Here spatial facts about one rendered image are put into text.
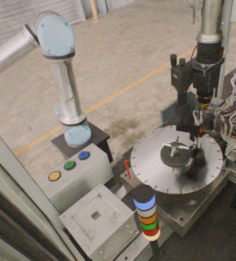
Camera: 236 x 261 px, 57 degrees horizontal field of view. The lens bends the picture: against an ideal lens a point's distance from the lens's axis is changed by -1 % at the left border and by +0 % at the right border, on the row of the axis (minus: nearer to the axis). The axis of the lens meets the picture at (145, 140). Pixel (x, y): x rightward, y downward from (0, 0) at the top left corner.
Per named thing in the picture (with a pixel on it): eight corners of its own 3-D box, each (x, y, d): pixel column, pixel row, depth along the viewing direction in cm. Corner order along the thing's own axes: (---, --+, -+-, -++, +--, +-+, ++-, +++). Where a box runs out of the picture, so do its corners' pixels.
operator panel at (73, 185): (62, 218, 88) (46, 198, 77) (50, 202, 94) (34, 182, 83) (114, 175, 100) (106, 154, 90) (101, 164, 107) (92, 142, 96)
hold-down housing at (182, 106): (180, 121, 73) (180, 64, 59) (171, 115, 76) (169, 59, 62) (192, 114, 74) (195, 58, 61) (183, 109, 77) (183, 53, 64)
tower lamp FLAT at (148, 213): (146, 221, 46) (144, 215, 44) (132, 209, 49) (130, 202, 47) (160, 207, 48) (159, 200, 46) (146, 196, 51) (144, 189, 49)
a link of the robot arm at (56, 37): (85, 127, 114) (64, 9, 79) (94, 144, 104) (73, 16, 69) (62, 133, 110) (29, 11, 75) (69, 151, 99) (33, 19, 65)
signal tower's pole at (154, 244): (158, 265, 71) (151, 239, 56) (152, 260, 72) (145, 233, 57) (162, 260, 72) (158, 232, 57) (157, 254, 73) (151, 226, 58)
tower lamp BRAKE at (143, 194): (144, 214, 44) (143, 207, 42) (130, 201, 46) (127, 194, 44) (159, 200, 46) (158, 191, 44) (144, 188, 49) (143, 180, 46)
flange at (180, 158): (162, 168, 75) (161, 163, 73) (158, 145, 83) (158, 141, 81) (194, 163, 75) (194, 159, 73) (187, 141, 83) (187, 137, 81)
